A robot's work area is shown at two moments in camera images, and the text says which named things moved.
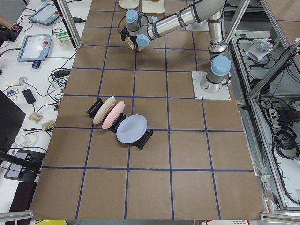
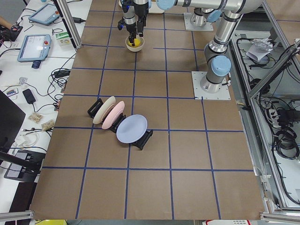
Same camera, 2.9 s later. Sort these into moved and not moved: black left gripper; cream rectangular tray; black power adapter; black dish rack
Moved: black left gripper
Not moved: black power adapter; black dish rack; cream rectangular tray
